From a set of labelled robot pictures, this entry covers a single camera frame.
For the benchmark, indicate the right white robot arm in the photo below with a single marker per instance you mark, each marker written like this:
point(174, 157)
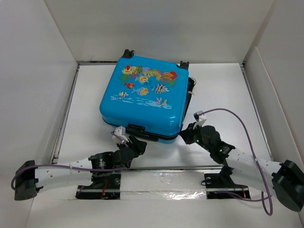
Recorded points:
point(282, 180)

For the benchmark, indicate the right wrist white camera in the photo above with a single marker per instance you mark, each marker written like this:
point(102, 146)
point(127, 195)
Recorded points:
point(200, 119)

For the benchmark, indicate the blue hard-shell suitcase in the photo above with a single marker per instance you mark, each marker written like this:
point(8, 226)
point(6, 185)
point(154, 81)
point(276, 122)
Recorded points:
point(148, 97)

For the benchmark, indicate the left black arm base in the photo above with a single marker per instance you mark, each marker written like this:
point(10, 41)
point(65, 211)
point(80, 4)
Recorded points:
point(102, 188)

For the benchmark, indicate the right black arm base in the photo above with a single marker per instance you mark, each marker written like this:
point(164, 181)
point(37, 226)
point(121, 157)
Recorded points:
point(222, 187)

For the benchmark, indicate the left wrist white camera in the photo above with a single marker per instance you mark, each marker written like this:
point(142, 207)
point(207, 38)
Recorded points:
point(119, 135)

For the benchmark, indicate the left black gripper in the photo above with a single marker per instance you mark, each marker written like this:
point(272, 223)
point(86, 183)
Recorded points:
point(137, 146)

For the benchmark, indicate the wrist white camera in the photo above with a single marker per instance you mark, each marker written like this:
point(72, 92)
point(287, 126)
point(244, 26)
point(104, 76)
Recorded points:
point(200, 119)
point(119, 135)

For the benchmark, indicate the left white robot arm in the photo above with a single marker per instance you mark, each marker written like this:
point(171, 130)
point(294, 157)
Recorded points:
point(98, 171)

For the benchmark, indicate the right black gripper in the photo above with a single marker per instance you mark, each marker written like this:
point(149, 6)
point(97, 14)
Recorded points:
point(186, 134)

